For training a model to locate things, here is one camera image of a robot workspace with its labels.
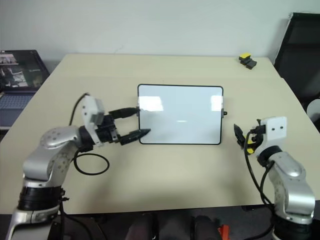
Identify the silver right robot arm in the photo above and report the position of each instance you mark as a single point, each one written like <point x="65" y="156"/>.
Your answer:
<point x="287" y="175"/>

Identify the black framed small whiteboard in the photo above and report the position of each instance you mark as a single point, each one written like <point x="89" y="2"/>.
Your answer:
<point x="180" y="115"/>

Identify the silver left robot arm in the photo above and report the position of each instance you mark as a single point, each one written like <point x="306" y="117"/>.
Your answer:
<point x="57" y="140"/>

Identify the open dark laptop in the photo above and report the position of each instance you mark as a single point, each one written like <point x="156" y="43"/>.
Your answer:
<point x="20" y="72"/>

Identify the white round object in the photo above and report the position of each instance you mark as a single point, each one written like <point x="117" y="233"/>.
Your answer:
<point x="314" y="110"/>

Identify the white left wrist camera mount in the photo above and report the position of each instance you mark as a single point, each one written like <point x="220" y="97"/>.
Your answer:
<point x="88" y="107"/>

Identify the yellow black whiteboard eraser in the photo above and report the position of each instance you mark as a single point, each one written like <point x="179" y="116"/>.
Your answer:
<point x="249" y="150"/>
<point x="244" y="56"/>

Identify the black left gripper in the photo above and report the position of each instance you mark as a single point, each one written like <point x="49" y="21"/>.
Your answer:
<point x="107" y="132"/>

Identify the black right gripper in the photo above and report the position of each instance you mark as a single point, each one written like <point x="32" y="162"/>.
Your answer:
<point x="258" y="132"/>

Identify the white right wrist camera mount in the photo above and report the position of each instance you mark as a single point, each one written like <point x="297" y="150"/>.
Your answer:
<point x="275" y="130"/>

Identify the black mesh chair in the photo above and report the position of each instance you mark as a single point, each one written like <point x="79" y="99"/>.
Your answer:
<point x="300" y="55"/>

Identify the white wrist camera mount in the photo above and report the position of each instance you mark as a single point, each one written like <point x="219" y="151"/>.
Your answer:
<point x="88" y="107"/>
<point x="275" y="130"/>

